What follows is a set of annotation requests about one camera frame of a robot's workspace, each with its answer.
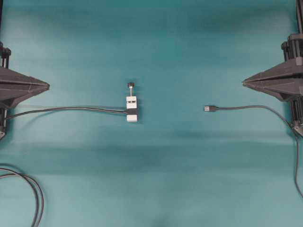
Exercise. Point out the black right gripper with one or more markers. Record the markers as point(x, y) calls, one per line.
point(270, 81)

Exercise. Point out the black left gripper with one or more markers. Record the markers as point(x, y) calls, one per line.
point(15, 87)

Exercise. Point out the white clamp vise with screw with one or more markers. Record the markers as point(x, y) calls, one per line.
point(131, 105)

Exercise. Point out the black frame post right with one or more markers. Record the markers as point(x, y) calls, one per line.
point(299, 15)

